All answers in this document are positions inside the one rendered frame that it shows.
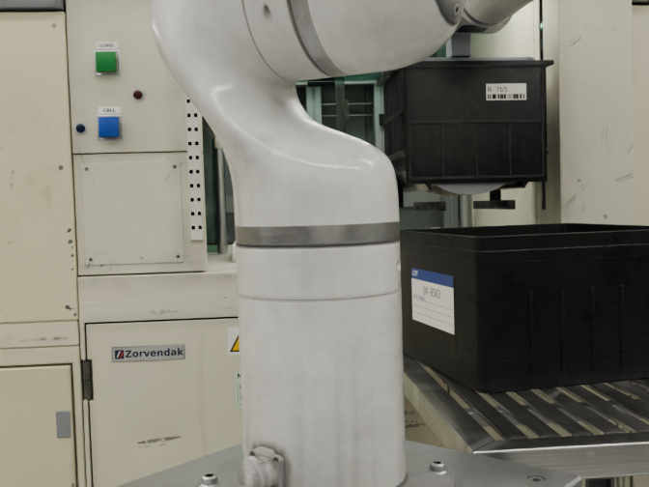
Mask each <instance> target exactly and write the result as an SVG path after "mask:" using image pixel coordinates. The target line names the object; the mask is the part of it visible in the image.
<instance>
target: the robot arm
mask: <svg viewBox="0 0 649 487"><path fill-rule="evenodd" d="M533 1H534V0H152V5H151V21H152V30H153V34H154V39H155V44H156V47H157V50H158V52H159V54H160V56H161V59H162V60H163V62H164V64H165V66H166V67H167V69H168V71H169V72H170V73H171V74H172V76H173V77H174V78H175V80H176V81H177V82H178V84H179V85H180V87H181V88H182V89H183V91H184V92H185V94H186V95H187V96H188V97H189V99H190V100H191V101H192V103H193V104H194V105H195V107H196V108H197V109H198V110H199V112H200V113H201V114H202V116H203V117H204V119H205V120H206V122H207V123H208V124H209V126H210V127H211V129H212V131H213V133H214V135H215V136H216V138H217V140H218V142H219V144H220V146H221V148H222V150H223V152H224V155H225V157H226V160H227V163H228V165H229V170H230V174H231V179H232V186H233V194H234V212H235V233H236V264H237V291H238V317H239V344H240V395H241V421H242V447H243V453H240V454H237V455H235V456H232V457H230V458H227V459H225V460H223V461H221V462H219V463H217V464H216V465H214V466H212V467H211V468H210V469H208V470H207V471H206V472H205V473H203V475H202V476H201V477H200V479H199V480H198V482H197V486H196V487H455V482H454V477H453V474H452V473H451V472H450V470H449V469H448V468H447V467H446V466H445V463H444V462H442V461H439V460H438V459H436V458H434V457H432V456H430V455H428V454H425V453H423V452H420V451H417V450H414V449H411V448H407V447H406V440H405V402H404V364H403V326H402V289H401V253H400V218H399V196H398V187H397V180H396V175H395V170H394V167H393V165H392V163H391V161H390V159H389V158H388V157H387V156H386V155H385V154H384V153H383V152H382V151H381V150H379V149H378V148H376V147H375V146H373V145H372V144H370V143H367V142H365V141H363V140H361V139H359V138H356V137H353V136H351V135H348V134H346V133H344V132H341V131H338V130H336V129H331V128H328V127H326V126H324V125H321V124H319V123H317V122H316V121H314V120H313V119H312V118H311V117H310V116H309V115H308V114H307V113H306V111H305V110H304V108H303V107H302V105H301V104H300V101H299V99H298V97H297V93H296V82H297V81H302V80H311V79H320V78H329V77H338V76H347V75H355V74H364V73H371V72H385V71H393V70H397V69H400V68H404V67H408V66H410V65H413V64H416V63H418V62H421V61H422V60H424V59H426V58H428V57H429V56H431V55H433V54H434V53H436V52H437V51H438V50H440V49H441V48H442V47H443V46H444V45H445V44H446V43H447V41H448V40H449V39H450V38H451V36H452V35H453V34H470V35H471V34H493V33H497V32H498V31H500V30H501V29H502V28H504V27H505V26H506V25H507V23H508V22H509V21H510V19H511V17H512V15H513V14H515V13H516V12H518V11H519V10H520V9H522V8H523V7H525V6H526V5H528V4H529V3H531V2H533Z"/></svg>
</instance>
